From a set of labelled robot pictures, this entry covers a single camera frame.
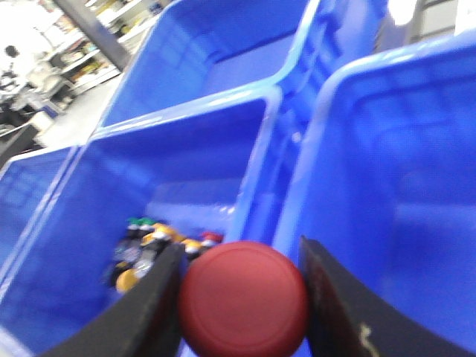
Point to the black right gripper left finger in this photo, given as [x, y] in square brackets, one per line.
[144, 322]

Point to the blue bin rear left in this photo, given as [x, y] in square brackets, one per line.
[198, 49]

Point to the blue plastic bin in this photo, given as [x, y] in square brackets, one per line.
[197, 167]
[385, 181]

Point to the red push button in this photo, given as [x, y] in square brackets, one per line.
[243, 299]

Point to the blue plastic bin left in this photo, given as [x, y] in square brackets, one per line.
[197, 167]

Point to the blue plastic bin right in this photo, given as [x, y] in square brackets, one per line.
[385, 181]

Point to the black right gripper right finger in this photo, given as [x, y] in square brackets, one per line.
[347, 319]

